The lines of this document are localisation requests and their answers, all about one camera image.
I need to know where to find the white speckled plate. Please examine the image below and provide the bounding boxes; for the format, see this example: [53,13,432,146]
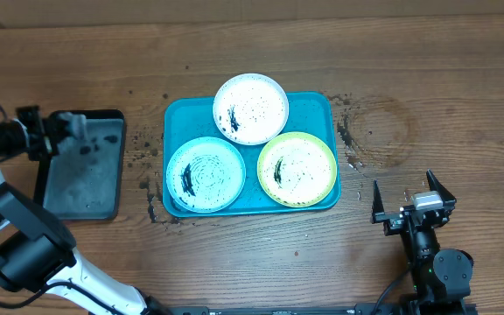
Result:
[213,73,290,145]

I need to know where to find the yellow speckled plate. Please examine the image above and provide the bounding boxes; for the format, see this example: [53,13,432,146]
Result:
[256,131,338,208]

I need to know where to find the light blue speckled plate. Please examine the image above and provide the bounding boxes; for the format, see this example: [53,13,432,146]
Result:
[165,136,246,214]

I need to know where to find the black water tray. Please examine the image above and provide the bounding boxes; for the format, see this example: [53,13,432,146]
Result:
[33,109,126,221]

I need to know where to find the teal serving tray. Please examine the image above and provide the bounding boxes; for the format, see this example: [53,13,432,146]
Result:
[163,92,337,217]

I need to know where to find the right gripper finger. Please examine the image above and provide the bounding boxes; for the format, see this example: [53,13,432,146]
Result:
[372,179,385,215]
[426,169,453,201]

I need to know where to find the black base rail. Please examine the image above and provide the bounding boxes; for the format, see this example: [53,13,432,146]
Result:
[165,303,479,315]

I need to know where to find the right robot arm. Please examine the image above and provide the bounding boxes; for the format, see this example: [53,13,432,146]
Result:
[371,170,475,314]

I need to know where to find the green sponge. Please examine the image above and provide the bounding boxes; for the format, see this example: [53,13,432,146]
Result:
[57,112,88,140]

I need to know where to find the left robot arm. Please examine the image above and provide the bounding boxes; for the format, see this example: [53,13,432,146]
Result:
[0,106,169,314]

